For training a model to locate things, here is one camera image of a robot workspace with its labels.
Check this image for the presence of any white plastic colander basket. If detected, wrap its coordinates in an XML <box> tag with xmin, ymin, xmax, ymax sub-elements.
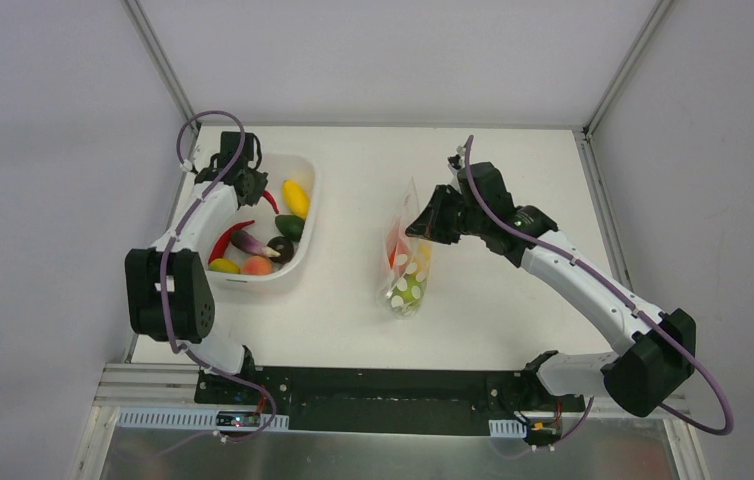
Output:
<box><xmin>181</xmin><ymin>152</ymin><xmax>322</xmax><ymax>293</ymax></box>

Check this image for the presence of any long yellow toy squash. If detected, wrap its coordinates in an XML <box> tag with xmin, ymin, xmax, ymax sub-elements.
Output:
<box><xmin>281</xmin><ymin>180</ymin><xmax>310</xmax><ymax>220</ymax></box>

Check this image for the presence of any dark toy mangosteen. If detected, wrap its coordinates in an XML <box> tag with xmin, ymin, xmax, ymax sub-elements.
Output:
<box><xmin>266</xmin><ymin>236</ymin><xmax>296</xmax><ymax>265</ymax></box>

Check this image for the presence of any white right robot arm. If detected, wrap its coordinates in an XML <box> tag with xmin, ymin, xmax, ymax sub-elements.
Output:
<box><xmin>406</xmin><ymin>156</ymin><xmax>696</xmax><ymax>417</ymax></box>

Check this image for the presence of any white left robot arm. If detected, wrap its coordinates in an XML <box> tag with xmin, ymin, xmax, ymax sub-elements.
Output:
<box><xmin>124</xmin><ymin>132</ymin><xmax>268</xmax><ymax>405</ymax></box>

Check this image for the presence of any toy peach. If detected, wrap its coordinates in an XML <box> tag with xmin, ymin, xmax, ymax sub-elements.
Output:
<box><xmin>240</xmin><ymin>256</ymin><xmax>275</xmax><ymax>276</ymax></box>

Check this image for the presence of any red toy chili pepper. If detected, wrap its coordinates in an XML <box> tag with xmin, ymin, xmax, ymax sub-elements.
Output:
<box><xmin>207</xmin><ymin>220</ymin><xmax>255</xmax><ymax>264</ymax></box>

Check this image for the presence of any clear polka dot zip bag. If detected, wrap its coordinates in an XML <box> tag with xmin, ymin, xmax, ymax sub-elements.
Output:
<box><xmin>376</xmin><ymin>178</ymin><xmax>432</xmax><ymax>319</ymax></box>

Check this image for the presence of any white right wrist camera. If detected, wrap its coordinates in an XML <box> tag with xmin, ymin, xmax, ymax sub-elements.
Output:
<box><xmin>447</xmin><ymin>146</ymin><xmax>470</xmax><ymax>176</ymax></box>

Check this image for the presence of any yellow toy lemon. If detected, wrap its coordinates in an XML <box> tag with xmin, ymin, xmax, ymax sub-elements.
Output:
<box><xmin>208</xmin><ymin>257</ymin><xmax>241</xmax><ymax>275</ymax></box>

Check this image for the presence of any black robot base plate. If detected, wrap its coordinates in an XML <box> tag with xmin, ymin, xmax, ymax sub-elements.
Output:
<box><xmin>194</xmin><ymin>365</ymin><xmax>587</xmax><ymax>439</ymax></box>

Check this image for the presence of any dark green toy avocado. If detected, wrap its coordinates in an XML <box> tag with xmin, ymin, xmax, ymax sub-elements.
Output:
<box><xmin>274</xmin><ymin>214</ymin><xmax>305</xmax><ymax>242</ymax></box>

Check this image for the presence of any orange toy carrot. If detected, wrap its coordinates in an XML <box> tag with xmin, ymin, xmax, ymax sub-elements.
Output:
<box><xmin>385</xmin><ymin>223</ymin><xmax>410</xmax><ymax>271</ymax></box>

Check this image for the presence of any yellow toy pepper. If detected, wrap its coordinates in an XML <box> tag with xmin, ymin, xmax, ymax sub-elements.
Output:
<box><xmin>414</xmin><ymin>241</ymin><xmax>432</xmax><ymax>283</ymax></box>

